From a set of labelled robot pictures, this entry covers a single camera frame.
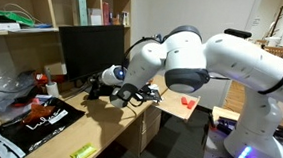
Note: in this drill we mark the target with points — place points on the small white shelf box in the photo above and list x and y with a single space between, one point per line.
8 26

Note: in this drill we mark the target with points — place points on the small wooden stool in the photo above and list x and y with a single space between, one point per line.
225 112

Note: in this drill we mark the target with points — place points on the light wood desk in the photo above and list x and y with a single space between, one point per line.
95 132

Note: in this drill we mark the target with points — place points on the wicker basket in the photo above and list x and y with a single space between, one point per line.
278 52

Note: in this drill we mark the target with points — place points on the wood drawer cabinet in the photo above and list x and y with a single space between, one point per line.
148 127

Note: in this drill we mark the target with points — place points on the dark red item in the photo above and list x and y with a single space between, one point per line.
40 78

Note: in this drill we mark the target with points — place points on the black plastic bag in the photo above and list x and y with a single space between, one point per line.
51 127

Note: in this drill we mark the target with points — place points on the wooden coat rack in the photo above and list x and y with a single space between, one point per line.
275 21

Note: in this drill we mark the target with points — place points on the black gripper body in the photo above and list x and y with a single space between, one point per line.
97 82

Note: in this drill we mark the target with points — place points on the black device with purple light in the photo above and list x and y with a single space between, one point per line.
225 126

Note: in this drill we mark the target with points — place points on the purple box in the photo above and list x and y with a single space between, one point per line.
111 19

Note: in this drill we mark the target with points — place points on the red rounded block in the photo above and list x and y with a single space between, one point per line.
191 104

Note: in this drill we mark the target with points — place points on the clear plastic bag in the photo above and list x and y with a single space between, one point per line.
8 91

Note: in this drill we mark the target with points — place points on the green plastic item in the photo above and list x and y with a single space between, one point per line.
13 16

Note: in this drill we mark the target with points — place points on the red rectangular block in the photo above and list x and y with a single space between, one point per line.
184 100

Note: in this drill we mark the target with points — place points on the wooden slatted frame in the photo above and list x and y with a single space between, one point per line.
234 97

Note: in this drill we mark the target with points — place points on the teal book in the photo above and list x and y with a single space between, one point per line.
82 11

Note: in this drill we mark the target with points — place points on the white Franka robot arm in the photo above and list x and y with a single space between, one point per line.
247 58

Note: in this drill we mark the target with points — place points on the yellow-green snack packet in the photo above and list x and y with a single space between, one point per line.
83 153

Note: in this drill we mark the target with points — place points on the white papers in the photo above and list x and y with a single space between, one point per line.
152 88

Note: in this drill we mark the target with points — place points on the pull-out wood board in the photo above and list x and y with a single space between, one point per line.
173 107

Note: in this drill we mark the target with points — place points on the orange item in bag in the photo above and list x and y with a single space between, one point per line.
38 113

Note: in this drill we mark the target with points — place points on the black computer monitor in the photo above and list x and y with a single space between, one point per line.
89 49

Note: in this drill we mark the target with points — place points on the light wood shelf unit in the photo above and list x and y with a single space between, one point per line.
48 10

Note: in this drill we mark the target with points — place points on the tall red bag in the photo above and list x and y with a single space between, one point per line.
106 14

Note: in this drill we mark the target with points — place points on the beige small box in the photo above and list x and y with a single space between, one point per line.
55 69

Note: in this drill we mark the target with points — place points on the white cylindrical cup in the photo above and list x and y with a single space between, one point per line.
52 90

